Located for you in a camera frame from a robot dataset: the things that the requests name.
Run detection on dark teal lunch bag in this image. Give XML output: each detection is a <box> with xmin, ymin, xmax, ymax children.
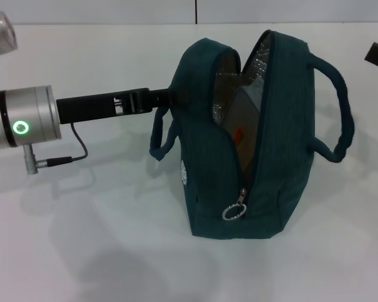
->
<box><xmin>149</xmin><ymin>30</ymin><xmax>356</xmax><ymax>240</ymax></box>

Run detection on clear blue-rimmed food container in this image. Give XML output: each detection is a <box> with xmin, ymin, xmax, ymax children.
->
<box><xmin>222</xmin><ymin>77</ymin><xmax>265</xmax><ymax>179</ymax></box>

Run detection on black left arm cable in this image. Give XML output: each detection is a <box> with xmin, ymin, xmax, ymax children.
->
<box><xmin>46</xmin><ymin>122</ymin><xmax>89</xmax><ymax>166</ymax></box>

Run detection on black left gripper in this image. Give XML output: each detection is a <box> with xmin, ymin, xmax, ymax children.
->
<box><xmin>55</xmin><ymin>87</ymin><xmax>190</xmax><ymax>125</ymax></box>

